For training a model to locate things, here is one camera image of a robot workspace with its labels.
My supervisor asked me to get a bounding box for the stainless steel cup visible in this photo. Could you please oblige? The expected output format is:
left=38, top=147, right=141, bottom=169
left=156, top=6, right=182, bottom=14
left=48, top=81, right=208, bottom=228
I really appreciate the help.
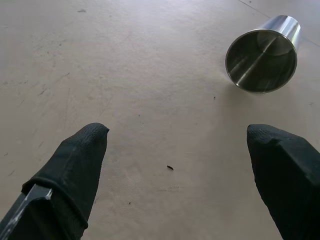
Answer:
left=225, top=14, right=301, bottom=94

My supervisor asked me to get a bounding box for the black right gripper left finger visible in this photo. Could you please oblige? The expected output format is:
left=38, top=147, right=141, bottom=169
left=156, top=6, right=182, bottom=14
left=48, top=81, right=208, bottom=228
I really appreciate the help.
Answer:
left=0, top=122, right=110, bottom=240

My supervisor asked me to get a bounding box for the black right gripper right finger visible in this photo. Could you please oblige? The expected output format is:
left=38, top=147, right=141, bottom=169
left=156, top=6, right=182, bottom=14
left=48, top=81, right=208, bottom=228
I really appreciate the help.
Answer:
left=246, top=124, right=320, bottom=240

